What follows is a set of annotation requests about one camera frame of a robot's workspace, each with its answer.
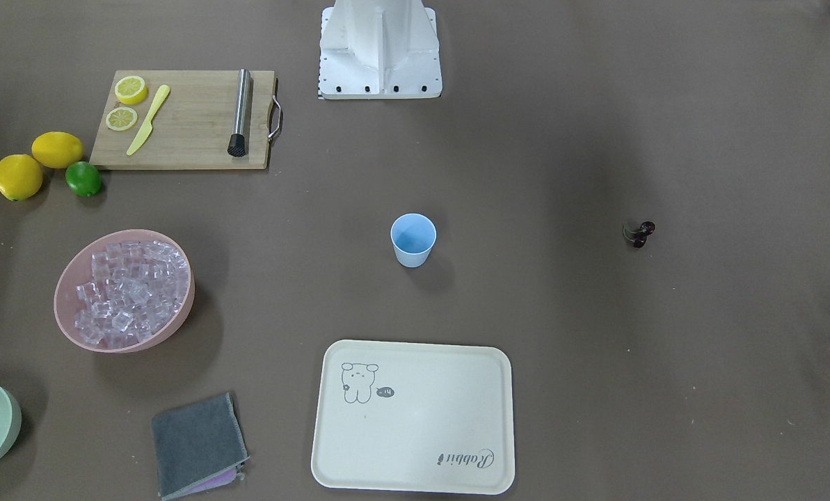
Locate pink bowl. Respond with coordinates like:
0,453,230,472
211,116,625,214
53,229,195,354

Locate yellow lemon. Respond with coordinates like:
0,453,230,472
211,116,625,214
32,131,84,169
0,154,45,202

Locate lemon half slice lower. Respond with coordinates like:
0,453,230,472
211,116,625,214
105,106,138,132

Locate steel muddler black tip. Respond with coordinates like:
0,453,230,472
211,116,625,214
227,69,253,158

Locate dark red cherries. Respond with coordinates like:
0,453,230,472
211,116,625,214
622,220,656,248

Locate cream rabbit tray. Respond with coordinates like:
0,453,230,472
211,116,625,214
310,340,516,495

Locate yellow plastic knife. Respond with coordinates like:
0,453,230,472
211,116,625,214
125,85,172,156

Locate light blue plastic cup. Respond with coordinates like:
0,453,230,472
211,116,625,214
390,213,437,269

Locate lemon half slice upper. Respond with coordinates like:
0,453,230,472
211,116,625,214
113,75,148,106

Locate grey folded cloth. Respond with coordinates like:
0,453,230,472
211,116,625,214
150,391,249,500

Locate green lime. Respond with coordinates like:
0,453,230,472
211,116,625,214
65,161,102,197

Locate lemon half slice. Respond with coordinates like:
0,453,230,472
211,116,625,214
113,75,148,106
105,106,138,132

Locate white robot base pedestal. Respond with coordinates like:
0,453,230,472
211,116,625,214
317,1,443,100

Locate pile of clear ice cubes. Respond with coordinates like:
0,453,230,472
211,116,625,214
73,240,192,350

